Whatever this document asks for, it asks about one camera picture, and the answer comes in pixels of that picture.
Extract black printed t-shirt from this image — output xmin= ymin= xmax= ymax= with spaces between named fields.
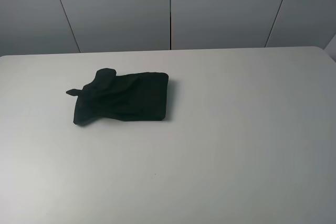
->
xmin=66 ymin=68 xmax=169 ymax=126

